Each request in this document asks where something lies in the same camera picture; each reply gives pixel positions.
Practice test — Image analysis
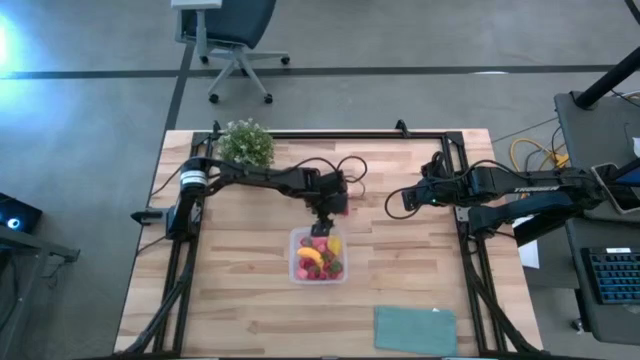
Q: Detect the black pole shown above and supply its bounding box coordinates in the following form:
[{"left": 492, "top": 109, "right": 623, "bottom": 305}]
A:
[{"left": 573, "top": 47, "right": 640, "bottom": 110}]

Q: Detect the green artificial plant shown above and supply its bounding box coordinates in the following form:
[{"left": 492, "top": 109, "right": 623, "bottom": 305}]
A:
[{"left": 215, "top": 118, "right": 276, "bottom": 169}]

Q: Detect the white paper sheet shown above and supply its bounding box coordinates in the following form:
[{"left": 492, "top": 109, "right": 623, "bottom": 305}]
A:
[{"left": 512, "top": 214, "right": 541, "bottom": 270}]

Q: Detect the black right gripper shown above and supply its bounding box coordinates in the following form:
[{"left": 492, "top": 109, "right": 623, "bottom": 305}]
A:
[{"left": 401, "top": 162, "right": 470, "bottom": 212}]

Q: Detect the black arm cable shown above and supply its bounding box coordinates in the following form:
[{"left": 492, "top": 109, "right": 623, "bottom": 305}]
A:
[
  {"left": 287, "top": 154, "right": 370, "bottom": 199},
  {"left": 383, "top": 164, "right": 481, "bottom": 221}
]

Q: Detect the grey tablet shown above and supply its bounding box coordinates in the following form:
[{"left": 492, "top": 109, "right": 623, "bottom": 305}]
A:
[{"left": 590, "top": 162, "right": 635, "bottom": 215}]

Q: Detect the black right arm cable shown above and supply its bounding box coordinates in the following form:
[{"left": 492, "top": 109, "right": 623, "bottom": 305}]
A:
[{"left": 383, "top": 164, "right": 481, "bottom": 221}]

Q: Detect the black keyboard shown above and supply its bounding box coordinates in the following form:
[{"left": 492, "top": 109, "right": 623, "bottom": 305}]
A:
[{"left": 581, "top": 245, "right": 640, "bottom": 306}]

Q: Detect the yellow toy banana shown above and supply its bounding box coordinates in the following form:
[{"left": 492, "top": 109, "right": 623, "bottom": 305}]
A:
[{"left": 296, "top": 246, "right": 325, "bottom": 270}]

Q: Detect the black side clamp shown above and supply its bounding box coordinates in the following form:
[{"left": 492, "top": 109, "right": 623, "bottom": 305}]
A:
[{"left": 130, "top": 208, "right": 169, "bottom": 226}]

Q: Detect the teal cloth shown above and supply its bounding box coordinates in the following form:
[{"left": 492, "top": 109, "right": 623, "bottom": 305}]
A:
[{"left": 373, "top": 305, "right": 459, "bottom": 357}]

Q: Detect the grey side desk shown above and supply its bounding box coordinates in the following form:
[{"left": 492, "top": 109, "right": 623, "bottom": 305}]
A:
[{"left": 553, "top": 90, "right": 640, "bottom": 346}]

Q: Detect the clear plastic tupperware container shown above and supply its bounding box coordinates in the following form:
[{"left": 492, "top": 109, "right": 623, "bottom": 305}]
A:
[{"left": 288, "top": 225, "right": 349, "bottom": 286}]

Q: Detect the yellow cable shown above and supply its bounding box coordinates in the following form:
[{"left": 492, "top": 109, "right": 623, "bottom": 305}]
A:
[{"left": 508, "top": 138, "right": 571, "bottom": 174}]

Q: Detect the dark blue office chair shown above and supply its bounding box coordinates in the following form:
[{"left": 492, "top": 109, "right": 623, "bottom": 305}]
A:
[{"left": 172, "top": 0, "right": 291, "bottom": 105}]

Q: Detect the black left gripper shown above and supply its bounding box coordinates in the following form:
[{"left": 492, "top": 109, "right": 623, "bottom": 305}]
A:
[{"left": 302, "top": 168, "right": 351, "bottom": 238}]

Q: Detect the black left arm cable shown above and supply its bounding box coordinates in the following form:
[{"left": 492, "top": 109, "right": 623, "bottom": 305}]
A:
[{"left": 287, "top": 154, "right": 370, "bottom": 199}]

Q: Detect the black device blue light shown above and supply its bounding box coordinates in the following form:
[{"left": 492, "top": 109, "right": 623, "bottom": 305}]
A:
[{"left": 0, "top": 192, "right": 44, "bottom": 234}]

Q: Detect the black aluminium rig frame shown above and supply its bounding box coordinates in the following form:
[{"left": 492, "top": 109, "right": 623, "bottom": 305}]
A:
[{"left": 112, "top": 119, "right": 546, "bottom": 359}]

